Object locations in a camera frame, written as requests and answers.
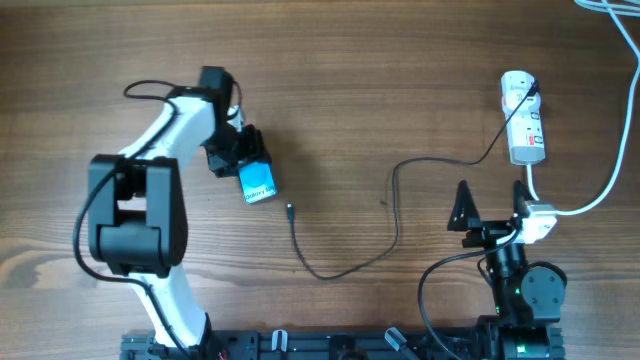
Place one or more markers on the black mounting rail base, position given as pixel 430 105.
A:
pixel 380 344

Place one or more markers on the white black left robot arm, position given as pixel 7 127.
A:
pixel 133 227

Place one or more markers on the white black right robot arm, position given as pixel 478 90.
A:
pixel 528 295

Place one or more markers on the smartphone with teal screen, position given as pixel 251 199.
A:
pixel 257 182

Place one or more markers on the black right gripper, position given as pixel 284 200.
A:
pixel 486 230

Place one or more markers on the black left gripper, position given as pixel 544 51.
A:
pixel 254 149

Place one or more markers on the white power strip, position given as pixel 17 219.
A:
pixel 524 129

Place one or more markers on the white usb charger plug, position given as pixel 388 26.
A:
pixel 521 100

